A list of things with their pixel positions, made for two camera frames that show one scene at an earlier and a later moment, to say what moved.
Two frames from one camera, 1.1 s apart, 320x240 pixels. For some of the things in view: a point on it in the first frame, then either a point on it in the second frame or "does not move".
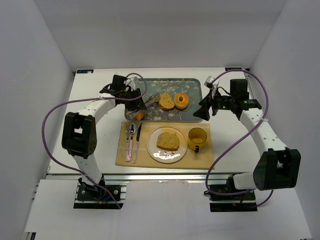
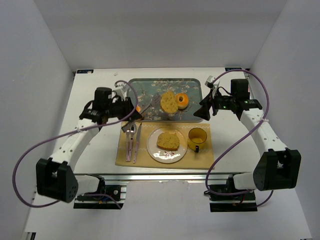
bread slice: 169,141 does not move
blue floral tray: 191,87 does not move
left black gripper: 135,104 → 129,107
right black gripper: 211,106 does not move
